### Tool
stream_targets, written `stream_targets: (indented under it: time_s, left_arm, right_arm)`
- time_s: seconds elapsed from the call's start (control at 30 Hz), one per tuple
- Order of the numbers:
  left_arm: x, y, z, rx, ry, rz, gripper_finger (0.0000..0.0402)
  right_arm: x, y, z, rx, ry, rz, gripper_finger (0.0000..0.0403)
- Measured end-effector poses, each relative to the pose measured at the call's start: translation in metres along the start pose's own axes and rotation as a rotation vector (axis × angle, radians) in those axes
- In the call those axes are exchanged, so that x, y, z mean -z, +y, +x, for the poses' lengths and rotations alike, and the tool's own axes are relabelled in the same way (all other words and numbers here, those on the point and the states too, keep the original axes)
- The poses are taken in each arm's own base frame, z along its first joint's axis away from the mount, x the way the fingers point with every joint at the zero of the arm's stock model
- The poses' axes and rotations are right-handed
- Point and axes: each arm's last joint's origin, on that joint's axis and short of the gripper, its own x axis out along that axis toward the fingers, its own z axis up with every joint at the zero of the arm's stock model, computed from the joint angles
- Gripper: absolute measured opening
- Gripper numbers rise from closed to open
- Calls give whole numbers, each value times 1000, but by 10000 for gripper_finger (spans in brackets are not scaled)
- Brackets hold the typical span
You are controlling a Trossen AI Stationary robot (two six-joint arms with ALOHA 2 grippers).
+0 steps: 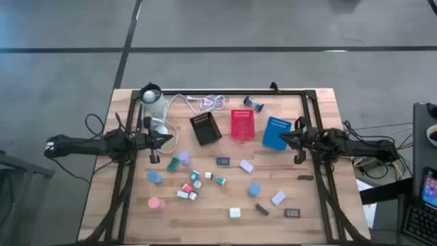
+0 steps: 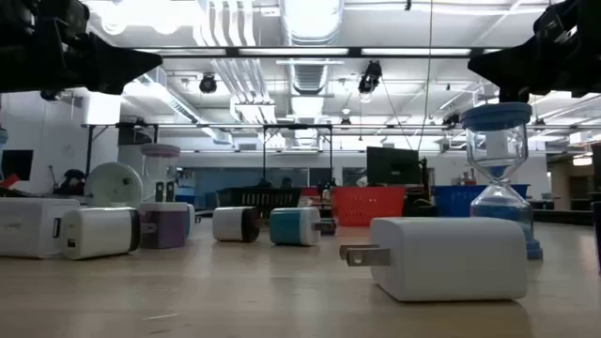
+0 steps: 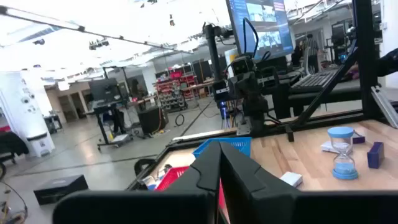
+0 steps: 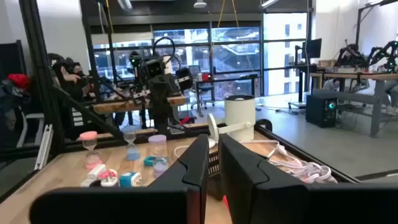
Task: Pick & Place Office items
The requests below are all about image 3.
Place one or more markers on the blue plastic basket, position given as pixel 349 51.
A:
pixel 236 144

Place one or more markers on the white rectangular box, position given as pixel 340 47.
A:
pixel 326 147
pixel 290 179

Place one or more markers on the large computer monitor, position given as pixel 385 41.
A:
pixel 264 28

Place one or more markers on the black cabinet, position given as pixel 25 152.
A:
pixel 152 119

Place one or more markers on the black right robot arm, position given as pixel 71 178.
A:
pixel 253 118

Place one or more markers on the dark purple rectangular block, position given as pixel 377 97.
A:
pixel 375 155

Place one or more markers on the black rolling desk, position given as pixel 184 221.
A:
pixel 107 109

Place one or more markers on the long ceiling light bar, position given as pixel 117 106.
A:
pixel 40 19

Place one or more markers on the black aluminium table frame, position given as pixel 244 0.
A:
pixel 365 62

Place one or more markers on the black monitor stand pole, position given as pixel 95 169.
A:
pixel 214 56

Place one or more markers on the dark computer desk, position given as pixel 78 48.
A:
pixel 311 96

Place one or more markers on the black ceiling spotlight cluster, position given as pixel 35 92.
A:
pixel 99 43

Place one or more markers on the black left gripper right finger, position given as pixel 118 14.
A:
pixel 311 208

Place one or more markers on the white pillar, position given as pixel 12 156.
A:
pixel 21 124

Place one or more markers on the black keyboard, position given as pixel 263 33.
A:
pixel 314 80

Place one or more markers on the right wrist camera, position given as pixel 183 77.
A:
pixel 242 67

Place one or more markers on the black box on floor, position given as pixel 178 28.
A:
pixel 60 188

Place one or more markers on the person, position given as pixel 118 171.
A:
pixel 311 49
pixel 388 63

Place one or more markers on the small black bar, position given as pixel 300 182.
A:
pixel 289 135

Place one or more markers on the silver aluminium brace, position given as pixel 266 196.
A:
pixel 385 107

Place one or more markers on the black monitor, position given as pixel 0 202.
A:
pixel 104 90

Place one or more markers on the black clamp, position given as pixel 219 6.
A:
pixel 140 163

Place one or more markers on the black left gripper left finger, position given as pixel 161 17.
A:
pixel 140 208

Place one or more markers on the white and yellow canister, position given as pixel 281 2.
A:
pixel 230 56

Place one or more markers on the shelf with red bins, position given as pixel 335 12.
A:
pixel 174 93

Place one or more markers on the blue capped sand hourglass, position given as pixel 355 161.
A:
pixel 342 169

